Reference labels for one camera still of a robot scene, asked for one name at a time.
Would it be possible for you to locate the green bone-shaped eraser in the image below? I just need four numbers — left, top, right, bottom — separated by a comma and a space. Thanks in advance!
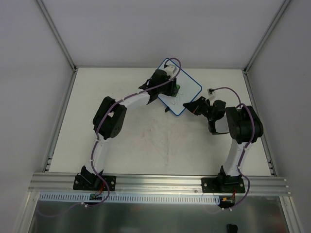
176, 84, 180, 94

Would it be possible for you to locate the blue-framed whiteboard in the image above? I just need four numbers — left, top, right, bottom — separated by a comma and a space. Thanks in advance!
158, 69, 203, 116

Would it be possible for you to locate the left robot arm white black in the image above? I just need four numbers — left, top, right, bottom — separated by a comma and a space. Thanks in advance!
73, 65, 181, 191

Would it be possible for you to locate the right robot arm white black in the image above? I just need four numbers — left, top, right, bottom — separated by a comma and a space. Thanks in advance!
183, 97, 263, 192

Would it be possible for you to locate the small black object bottom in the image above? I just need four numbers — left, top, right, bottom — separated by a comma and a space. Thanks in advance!
227, 224, 238, 233

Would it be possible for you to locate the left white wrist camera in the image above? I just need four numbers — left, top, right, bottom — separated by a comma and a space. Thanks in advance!
162, 65, 177, 79

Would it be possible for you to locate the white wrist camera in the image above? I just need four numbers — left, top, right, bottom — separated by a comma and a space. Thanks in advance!
207, 88, 216, 100
162, 65, 177, 79

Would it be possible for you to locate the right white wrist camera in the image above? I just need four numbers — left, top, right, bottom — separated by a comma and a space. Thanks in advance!
207, 88, 216, 100

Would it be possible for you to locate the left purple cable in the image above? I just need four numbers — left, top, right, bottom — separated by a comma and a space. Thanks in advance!
36, 57, 182, 216

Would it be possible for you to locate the purple cable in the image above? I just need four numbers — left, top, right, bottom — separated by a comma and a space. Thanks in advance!
210, 86, 258, 212
36, 57, 182, 216

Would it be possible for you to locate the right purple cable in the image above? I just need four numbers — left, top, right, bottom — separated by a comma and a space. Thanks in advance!
210, 86, 258, 212

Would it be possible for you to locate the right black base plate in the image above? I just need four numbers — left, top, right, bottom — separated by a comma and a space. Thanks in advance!
201, 176, 245, 194

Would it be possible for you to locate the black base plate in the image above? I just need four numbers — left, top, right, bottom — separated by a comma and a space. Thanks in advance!
73, 173, 116, 191
201, 176, 245, 194

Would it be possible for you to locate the left aluminium frame post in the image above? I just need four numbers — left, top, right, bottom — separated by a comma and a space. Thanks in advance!
35, 0, 77, 71

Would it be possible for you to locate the aluminium frame post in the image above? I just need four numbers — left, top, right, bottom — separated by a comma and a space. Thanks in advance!
35, 0, 77, 71
243, 0, 292, 73

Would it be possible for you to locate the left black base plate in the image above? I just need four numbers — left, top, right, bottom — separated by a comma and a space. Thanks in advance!
73, 173, 116, 191

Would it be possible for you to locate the right aluminium frame post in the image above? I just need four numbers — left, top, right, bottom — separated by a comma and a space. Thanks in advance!
243, 0, 292, 73

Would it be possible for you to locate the white slotted cable duct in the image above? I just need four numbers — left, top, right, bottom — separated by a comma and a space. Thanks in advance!
38, 192, 220, 205

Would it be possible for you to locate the aluminium front rail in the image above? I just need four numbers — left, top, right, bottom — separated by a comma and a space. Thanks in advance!
28, 172, 292, 197

